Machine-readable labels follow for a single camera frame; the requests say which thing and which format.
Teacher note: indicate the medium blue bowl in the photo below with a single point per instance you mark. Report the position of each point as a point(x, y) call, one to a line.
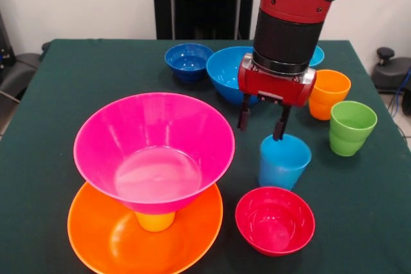
point(224, 72)

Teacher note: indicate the black stand base with knob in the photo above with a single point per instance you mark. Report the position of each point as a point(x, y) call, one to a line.
point(391, 75)

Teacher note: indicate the blue cup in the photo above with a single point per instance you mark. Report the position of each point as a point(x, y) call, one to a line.
point(282, 165)

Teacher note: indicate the small dark blue bowl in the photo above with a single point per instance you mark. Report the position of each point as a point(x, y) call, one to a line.
point(189, 65)

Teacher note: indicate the small crimson bowl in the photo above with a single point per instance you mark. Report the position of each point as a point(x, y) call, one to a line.
point(276, 222)

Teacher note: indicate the orange cup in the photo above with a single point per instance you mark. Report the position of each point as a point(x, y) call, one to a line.
point(330, 94)

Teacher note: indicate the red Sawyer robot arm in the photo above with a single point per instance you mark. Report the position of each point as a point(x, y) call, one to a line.
point(289, 7)

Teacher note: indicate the large orange bowl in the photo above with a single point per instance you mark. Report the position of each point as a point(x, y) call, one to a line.
point(96, 242)

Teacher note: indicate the dark grey stand base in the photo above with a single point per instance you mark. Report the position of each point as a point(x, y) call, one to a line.
point(22, 68)

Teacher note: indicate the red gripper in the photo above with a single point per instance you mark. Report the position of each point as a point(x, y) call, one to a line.
point(279, 89)

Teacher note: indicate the yellow cup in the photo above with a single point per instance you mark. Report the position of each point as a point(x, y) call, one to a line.
point(155, 222)

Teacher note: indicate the small light blue bowl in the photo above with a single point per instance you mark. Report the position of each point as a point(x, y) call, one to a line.
point(318, 57)

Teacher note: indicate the black equipment box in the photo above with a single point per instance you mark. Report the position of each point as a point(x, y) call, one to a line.
point(4, 52)

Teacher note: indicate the large magenta bowl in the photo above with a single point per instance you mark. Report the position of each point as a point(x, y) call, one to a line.
point(154, 133)

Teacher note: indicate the dark green table cloth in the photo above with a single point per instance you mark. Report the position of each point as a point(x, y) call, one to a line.
point(353, 222)

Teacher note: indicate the black column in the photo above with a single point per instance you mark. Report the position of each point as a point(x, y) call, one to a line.
point(192, 4)

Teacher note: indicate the green cup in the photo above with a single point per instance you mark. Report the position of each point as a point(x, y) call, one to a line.
point(350, 139)

